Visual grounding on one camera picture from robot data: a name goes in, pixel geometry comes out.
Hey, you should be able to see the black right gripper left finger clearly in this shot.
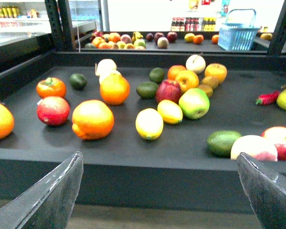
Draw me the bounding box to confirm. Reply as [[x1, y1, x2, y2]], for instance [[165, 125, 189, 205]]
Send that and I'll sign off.
[[0, 152, 83, 229]]

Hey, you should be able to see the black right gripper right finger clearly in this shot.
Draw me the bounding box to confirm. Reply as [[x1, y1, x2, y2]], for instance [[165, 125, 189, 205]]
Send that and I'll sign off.
[[236, 153, 286, 229]]

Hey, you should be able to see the yellow lemon front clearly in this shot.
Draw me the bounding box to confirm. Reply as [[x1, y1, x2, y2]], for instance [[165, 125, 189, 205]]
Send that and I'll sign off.
[[135, 108, 163, 141]]

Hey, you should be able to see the yellow lemon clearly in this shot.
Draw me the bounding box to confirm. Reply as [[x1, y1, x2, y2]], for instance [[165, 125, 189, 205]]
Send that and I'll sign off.
[[157, 100, 183, 125], [135, 108, 163, 141]]

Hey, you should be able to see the black fruit shelf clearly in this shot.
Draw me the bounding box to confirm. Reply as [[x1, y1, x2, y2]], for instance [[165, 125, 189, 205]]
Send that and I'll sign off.
[[75, 31, 286, 53], [0, 0, 286, 214]]

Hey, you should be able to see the rear black fruit shelf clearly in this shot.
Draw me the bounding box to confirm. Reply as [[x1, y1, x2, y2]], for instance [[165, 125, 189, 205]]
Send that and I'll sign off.
[[75, 31, 286, 53]]

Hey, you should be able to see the white drinks shelf unit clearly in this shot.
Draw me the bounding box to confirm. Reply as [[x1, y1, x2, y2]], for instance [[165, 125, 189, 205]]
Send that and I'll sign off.
[[0, 0, 100, 34]]

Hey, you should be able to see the pink white peach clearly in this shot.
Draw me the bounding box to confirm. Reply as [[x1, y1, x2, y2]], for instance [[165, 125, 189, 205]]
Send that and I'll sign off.
[[230, 135, 278, 162]]

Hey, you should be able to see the red yellow apple right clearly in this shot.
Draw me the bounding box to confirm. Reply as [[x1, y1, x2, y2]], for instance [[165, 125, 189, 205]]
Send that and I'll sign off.
[[261, 126, 286, 161]]

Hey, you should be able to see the green avocado right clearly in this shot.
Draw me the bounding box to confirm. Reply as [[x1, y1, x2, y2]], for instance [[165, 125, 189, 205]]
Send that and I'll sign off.
[[207, 130, 242, 157]]

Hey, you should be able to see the red peach fruit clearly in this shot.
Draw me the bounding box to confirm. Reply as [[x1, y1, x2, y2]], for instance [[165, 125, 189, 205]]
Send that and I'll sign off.
[[36, 96, 70, 126]]

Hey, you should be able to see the large orange front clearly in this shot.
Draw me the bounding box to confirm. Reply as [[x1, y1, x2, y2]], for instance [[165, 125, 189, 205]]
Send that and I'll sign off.
[[72, 100, 114, 140]]

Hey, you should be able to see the orange fruit far left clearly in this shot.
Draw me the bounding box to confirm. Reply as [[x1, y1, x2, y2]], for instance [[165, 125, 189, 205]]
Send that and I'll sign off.
[[0, 104, 14, 140]]

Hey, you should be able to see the red chili pepper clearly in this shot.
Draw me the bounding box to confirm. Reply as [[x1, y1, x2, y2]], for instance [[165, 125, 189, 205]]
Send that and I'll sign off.
[[255, 91, 280, 105]]

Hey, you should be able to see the orange persimmon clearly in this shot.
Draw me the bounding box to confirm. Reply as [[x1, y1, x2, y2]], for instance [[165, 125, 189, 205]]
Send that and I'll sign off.
[[36, 77, 67, 98]]

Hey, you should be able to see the green apple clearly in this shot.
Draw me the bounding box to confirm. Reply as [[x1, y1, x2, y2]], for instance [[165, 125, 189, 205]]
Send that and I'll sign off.
[[178, 88, 210, 120]]

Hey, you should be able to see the brown kiwi front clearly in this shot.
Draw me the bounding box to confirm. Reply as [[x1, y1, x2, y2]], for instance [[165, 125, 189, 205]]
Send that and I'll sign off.
[[197, 84, 213, 98]]

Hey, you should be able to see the brown kiwi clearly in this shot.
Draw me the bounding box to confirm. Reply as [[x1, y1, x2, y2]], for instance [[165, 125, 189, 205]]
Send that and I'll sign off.
[[201, 76, 219, 89], [197, 84, 213, 98]]

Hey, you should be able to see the dark green avocado left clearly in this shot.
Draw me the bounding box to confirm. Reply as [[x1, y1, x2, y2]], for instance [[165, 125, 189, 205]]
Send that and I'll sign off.
[[69, 73, 88, 90]]

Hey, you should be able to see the brown kiwi rear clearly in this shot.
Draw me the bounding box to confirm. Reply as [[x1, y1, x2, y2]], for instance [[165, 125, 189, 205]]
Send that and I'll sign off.
[[201, 76, 219, 89]]

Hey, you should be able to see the orange with navel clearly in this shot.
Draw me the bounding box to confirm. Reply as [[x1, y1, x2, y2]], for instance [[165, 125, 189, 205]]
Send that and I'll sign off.
[[100, 74, 130, 105]]

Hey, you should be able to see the yellow apple rear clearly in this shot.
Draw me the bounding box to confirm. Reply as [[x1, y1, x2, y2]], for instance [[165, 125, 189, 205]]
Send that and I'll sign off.
[[204, 63, 227, 84]]

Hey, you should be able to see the white pear front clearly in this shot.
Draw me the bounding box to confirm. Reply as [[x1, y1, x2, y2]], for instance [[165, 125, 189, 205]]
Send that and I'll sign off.
[[99, 70, 122, 84]]

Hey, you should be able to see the white pear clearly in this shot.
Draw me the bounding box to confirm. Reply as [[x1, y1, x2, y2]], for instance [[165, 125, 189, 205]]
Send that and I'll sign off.
[[185, 54, 206, 74], [95, 59, 117, 76], [99, 70, 122, 84]]

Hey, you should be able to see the yellow apple front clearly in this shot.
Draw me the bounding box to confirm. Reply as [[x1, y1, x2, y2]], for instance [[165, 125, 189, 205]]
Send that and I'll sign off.
[[175, 70, 199, 94]]

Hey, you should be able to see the green avocado middle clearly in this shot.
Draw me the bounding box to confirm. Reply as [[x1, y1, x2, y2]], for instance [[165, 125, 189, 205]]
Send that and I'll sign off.
[[136, 82, 159, 99]]

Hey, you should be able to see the white pear left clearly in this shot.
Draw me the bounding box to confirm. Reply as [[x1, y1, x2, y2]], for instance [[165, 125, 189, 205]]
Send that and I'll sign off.
[[95, 59, 117, 76]]

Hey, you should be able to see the white pear right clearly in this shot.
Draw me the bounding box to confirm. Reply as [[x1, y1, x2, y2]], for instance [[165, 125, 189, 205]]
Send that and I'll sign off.
[[185, 54, 206, 74]]

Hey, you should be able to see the small orange tangerine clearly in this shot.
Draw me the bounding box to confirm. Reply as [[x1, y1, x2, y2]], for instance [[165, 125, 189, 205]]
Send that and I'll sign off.
[[167, 65, 186, 80]]

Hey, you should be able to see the small blue basket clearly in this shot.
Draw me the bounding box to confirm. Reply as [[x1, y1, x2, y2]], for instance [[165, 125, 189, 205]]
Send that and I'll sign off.
[[217, 9, 259, 52]]

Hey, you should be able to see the green lime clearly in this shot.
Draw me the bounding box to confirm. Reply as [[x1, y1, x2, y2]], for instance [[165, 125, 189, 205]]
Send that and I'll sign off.
[[149, 67, 165, 84]]

